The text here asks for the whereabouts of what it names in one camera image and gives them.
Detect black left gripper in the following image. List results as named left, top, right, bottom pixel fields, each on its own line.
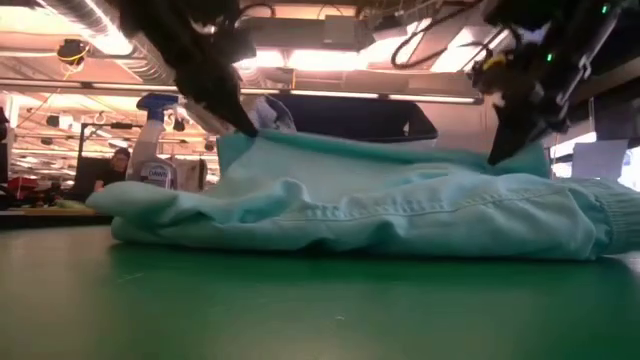
left=107, top=0, right=259, bottom=139

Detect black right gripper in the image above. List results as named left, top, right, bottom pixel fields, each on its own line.
left=469, top=29, right=571, bottom=166

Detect navy white-striped laundry basket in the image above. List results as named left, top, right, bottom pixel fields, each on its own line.
left=272, top=93, right=440, bottom=144

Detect teal shorts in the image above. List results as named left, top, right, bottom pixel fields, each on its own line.
left=84, top=128, right=640, bottom=262

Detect clear spray bottle blue trigger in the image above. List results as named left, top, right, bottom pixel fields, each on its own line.
left=125, top=93, right=180, bottom=191

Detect white paper sign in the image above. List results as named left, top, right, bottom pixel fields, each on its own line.
left=571, top=138, right=630, bottom=182

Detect bright ceiling light panel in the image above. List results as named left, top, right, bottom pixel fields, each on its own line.
left=234, top=47, right=374, bottom=72

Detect person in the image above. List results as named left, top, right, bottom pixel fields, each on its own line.
left=92, top=147, right=132, bottom=194

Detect long overhead metal beam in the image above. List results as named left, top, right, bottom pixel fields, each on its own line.
left=0, top=77, right=485, bottom=106

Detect grey ceiling box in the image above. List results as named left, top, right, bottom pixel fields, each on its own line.
left=322, top=14, right=359, bottom=49

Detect black ceiling-hung device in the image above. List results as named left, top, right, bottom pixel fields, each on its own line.
left=55, top=38, right=91, bottom=66

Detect dark background table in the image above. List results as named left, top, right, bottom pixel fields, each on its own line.
left=0, top=207, right=114, bottom=231

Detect green table mat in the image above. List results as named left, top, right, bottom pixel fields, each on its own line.
left=0, top=224, right=640, bottom=360

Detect silver ventilation duct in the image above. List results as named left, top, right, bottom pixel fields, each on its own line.
left=44, top=0, right=176, bottom=84

